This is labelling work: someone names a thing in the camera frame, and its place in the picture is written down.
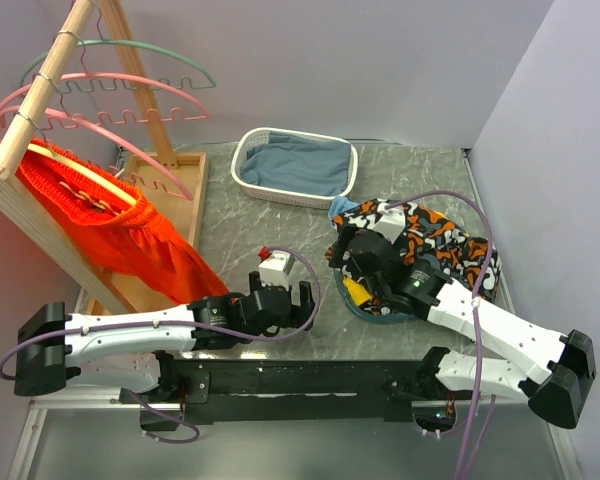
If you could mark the light blue shorts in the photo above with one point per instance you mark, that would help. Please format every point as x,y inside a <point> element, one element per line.
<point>339,205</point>

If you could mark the yellow shorts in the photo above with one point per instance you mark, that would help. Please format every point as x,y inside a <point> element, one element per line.
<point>357,292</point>

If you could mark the wooden clothes rack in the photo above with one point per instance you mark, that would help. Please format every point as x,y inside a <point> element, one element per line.
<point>18,204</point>

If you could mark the green wire hanger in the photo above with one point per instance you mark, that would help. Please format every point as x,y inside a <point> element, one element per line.
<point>185,81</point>

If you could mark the orange shorts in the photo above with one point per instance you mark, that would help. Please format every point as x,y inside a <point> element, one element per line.
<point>135,240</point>

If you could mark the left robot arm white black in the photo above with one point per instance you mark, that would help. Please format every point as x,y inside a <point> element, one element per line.
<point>55,348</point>

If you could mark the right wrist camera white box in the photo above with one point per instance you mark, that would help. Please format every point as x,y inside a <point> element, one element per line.
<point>391,222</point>

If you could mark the aluminium frame rail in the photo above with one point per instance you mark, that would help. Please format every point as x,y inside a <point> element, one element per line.
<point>75,399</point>

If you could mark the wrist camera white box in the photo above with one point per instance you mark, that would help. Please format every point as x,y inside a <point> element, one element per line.
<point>275,268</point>
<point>391,222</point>

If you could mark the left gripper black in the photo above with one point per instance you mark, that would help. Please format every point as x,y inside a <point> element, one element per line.
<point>301,314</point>

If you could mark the white plastic basket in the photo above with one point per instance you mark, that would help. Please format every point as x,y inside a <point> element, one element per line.
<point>257,135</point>

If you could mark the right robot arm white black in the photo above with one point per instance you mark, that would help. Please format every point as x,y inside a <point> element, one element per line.
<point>552,372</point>

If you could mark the teal shorts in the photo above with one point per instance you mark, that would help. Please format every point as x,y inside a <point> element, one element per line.
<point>359,310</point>

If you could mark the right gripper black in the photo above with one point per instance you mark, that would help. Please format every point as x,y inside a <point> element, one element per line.
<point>338,250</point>

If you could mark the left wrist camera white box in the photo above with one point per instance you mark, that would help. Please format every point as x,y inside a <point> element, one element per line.
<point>275,268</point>

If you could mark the cream wooden hanger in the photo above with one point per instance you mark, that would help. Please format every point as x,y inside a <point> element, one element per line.
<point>73,165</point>

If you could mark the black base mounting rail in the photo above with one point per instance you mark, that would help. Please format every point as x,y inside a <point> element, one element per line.
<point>219,390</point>

